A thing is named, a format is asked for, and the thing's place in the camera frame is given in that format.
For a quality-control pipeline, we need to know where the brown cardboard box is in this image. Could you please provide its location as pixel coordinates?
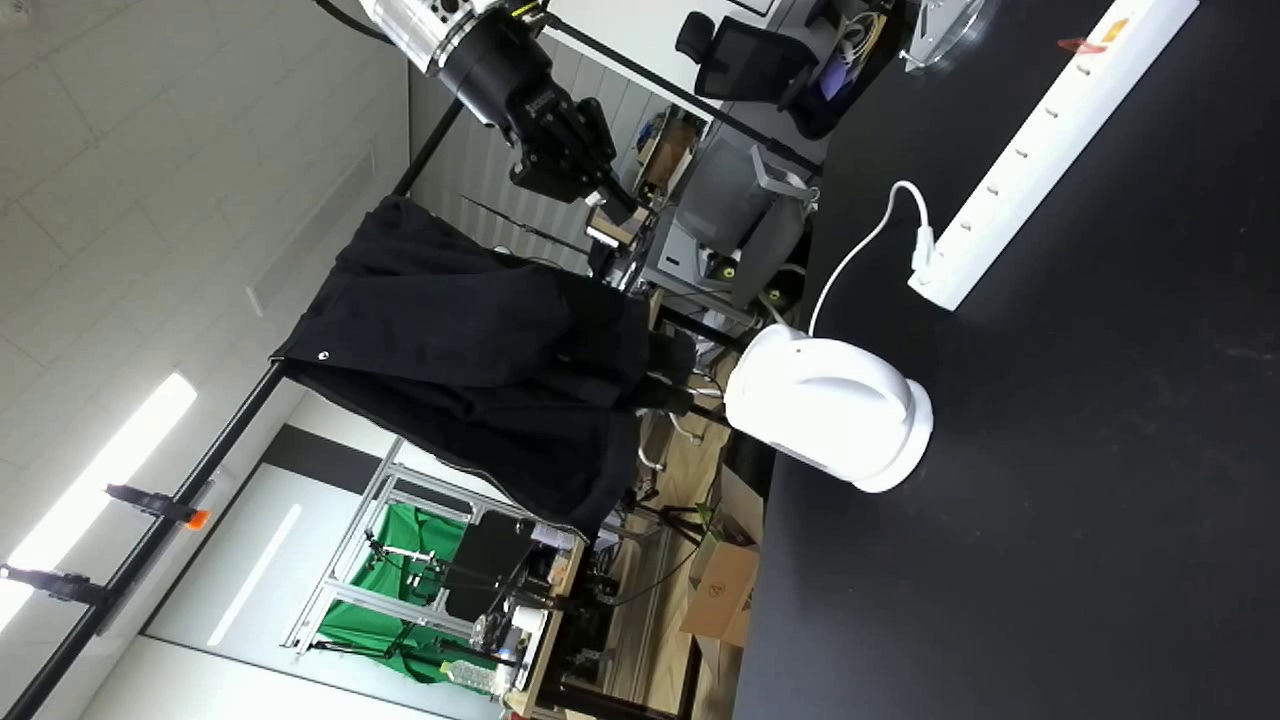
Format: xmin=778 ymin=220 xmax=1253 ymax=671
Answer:
xmin=676 ymin=535 xmax=763 ymax=650

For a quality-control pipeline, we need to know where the white electric kettle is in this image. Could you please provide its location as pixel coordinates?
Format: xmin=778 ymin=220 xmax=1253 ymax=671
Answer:
xmin=720 ymin=319 xmax=941 ymax=501

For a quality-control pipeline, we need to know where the grey machine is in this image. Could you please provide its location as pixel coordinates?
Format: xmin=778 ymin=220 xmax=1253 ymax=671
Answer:
xmin=655 ymin=114 xmax=820 ymax=329

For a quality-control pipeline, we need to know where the black metal frame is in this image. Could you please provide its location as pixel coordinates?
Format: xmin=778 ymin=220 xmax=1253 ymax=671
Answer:
xmin=0 ymin=354 xmax=292 ymax=720

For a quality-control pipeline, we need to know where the white kettle power cable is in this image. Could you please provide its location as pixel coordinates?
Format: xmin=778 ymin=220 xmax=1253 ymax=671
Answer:
xmin=805 ymin=176 xmax=941 ymax=334

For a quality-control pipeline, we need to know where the green cloth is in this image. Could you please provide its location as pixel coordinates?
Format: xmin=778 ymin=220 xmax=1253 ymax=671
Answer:
xmin=314 ymin=494 xmax=477 ymax=686

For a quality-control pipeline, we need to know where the black hanging cloth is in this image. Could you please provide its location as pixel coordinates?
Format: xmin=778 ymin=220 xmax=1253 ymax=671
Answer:
xmin=268 ymin=192 xmax=699 ymax=539

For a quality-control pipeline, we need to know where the black office chair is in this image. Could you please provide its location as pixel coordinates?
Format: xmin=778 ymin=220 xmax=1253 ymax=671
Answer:
xmin=439 ymin=506 xmax=541 ymax=629

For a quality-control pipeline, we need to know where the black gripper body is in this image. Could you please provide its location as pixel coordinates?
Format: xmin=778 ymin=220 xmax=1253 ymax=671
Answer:
xmin=437 ymin=7 xmax=577 ymax=146

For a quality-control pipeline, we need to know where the white power strip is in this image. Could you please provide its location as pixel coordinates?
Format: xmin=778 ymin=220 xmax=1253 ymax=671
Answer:
xmin=907 ymin=0 xmax=1209 ymax=317

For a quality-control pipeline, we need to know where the long ceiling light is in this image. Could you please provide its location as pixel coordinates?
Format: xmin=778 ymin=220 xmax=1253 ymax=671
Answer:
xmin=0 ymin=368 xmax=205 ymax=631

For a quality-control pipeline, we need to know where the white metal rack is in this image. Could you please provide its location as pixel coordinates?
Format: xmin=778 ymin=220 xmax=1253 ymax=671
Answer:
xmin=278 ymin=434 xmax=591 ymax=699

